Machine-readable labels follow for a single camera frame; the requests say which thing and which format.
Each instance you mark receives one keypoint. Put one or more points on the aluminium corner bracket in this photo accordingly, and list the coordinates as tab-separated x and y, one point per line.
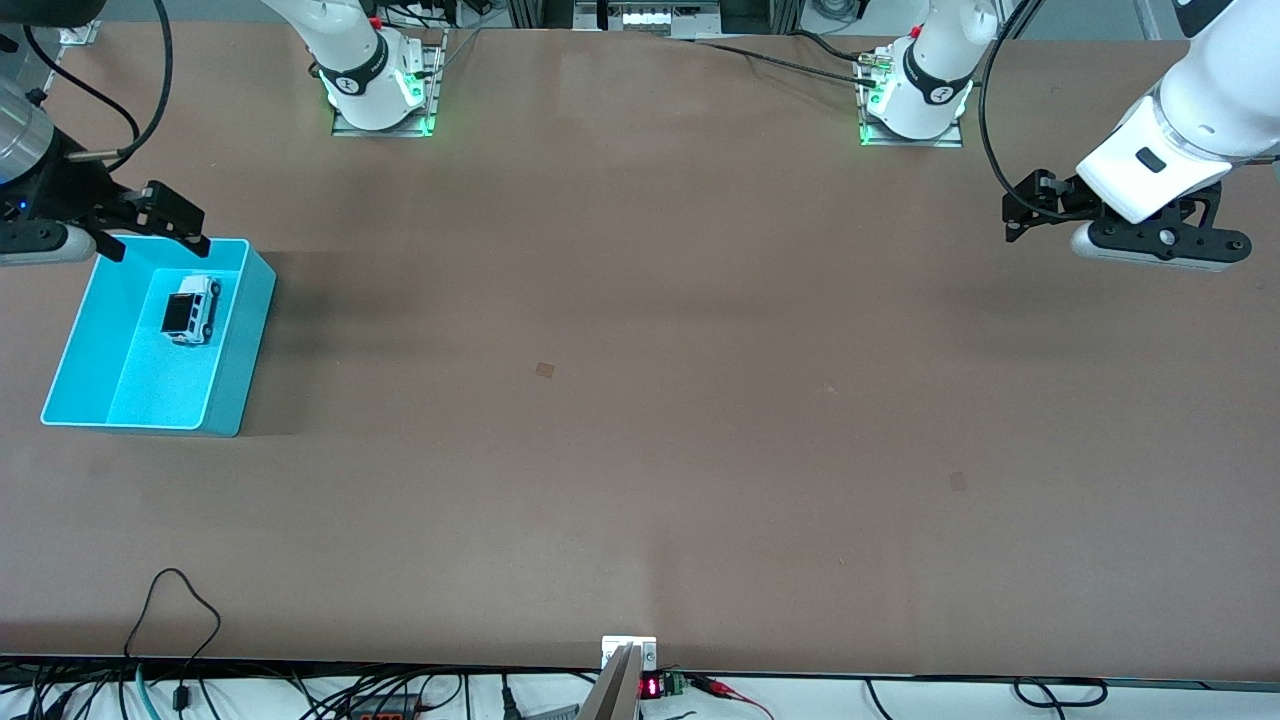
80	32

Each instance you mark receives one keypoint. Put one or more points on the red digit display module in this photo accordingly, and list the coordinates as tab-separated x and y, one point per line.
650	687

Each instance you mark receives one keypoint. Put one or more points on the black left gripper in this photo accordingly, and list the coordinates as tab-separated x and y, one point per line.
1066	196

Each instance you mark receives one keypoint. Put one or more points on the white table edge bracket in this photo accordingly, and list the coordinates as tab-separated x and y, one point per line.
615	645

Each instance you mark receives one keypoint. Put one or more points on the green terminal block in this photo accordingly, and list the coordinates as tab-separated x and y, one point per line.
674	685

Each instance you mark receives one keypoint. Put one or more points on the turquoise plastic bin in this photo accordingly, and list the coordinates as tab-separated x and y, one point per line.
140	390

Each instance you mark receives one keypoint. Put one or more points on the red clip lead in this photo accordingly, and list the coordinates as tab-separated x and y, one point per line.
715	687

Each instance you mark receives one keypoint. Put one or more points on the white device with lights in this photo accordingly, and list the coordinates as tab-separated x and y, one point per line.
645	18

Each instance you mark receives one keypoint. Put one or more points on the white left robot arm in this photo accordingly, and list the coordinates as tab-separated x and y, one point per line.
1190	120

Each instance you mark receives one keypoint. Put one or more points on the white jeep toy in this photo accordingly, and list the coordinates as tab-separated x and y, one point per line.
195	310

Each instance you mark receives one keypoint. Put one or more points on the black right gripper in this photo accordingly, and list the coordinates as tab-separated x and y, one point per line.
72	190

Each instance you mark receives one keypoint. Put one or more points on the grey metal bar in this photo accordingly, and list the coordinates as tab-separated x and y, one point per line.
612	695

